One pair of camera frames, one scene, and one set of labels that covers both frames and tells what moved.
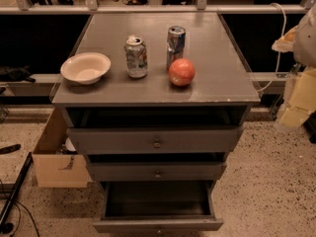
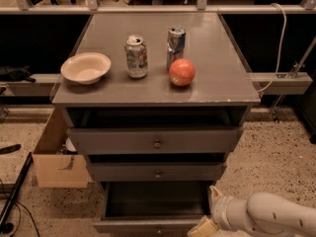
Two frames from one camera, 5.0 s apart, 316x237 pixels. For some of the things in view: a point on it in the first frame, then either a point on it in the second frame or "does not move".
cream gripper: [306, 39] -> [221, 209]
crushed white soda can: [136, 56] does not move
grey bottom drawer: [158, 206] does not move
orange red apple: [181, 71] does not move
